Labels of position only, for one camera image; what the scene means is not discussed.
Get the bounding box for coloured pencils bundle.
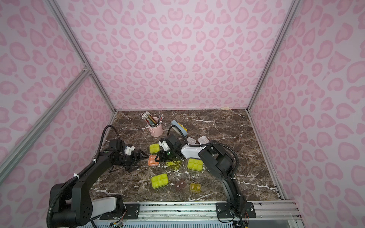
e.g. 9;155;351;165
142;111;163;127

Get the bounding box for small yellow pillbox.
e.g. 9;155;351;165
190;183;201;192

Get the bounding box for white pillbox green lid front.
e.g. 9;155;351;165
151;173;169;189

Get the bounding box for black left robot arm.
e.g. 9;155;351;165
46;139;149;228

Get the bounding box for white pillbox green lid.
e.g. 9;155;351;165
151;173;169;189
187;158;203;172
165;161;181;170
187;137;196;144
149;143;160;154

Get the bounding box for aluminium front rail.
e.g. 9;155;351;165
52;201;303;228

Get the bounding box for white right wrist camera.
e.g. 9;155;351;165
158;141;170;152

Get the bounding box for orange square pillbox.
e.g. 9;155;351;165
148;155;159;166

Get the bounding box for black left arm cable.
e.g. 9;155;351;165
46;125;122;228

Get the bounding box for blue grey stapler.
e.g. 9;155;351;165
171;120;188;136

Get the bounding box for pink pencil cup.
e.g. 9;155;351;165
149;117;163;137

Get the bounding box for white pillbox yellow lid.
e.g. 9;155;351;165
197;135;210;144

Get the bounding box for small dark red pillbox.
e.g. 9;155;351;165
174;180;186;192

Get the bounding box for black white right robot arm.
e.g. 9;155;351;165
156;135;247;218

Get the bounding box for white pillbox green lid back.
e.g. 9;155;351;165
187;137;196;144

